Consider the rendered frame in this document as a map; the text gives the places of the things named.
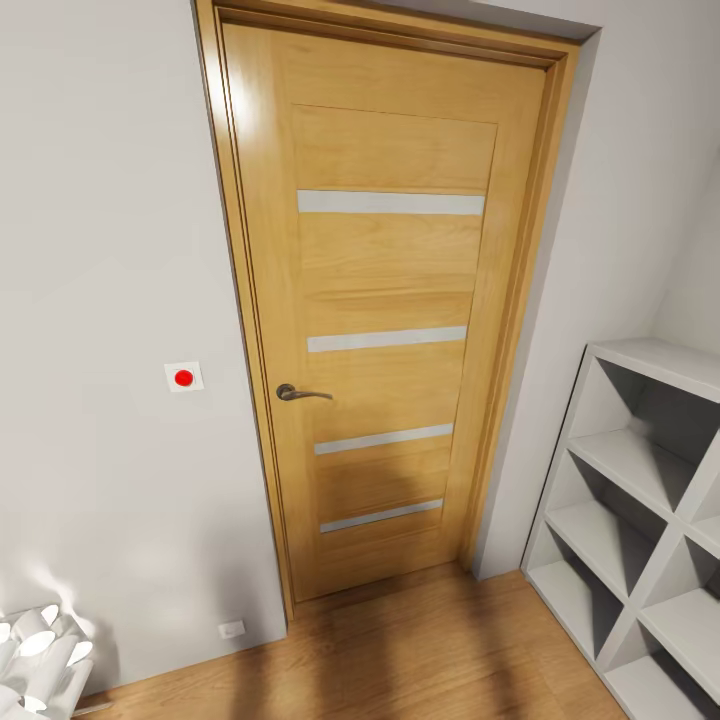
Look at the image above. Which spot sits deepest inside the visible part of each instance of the bookcase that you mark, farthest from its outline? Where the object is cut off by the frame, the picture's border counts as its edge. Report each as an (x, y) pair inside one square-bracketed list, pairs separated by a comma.
[(639, 613)]

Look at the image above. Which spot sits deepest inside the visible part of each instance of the wall socket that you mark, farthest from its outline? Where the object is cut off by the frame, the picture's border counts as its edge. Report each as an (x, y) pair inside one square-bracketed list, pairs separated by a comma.
[(232, 628)]

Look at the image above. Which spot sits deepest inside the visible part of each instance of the door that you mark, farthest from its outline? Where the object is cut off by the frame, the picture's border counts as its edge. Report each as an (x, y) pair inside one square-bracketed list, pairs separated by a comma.
[(386, 174)]

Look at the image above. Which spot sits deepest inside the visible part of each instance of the electric switch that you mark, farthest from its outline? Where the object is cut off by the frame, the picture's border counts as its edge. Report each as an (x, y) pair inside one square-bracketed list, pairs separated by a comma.
[(184, 376)]

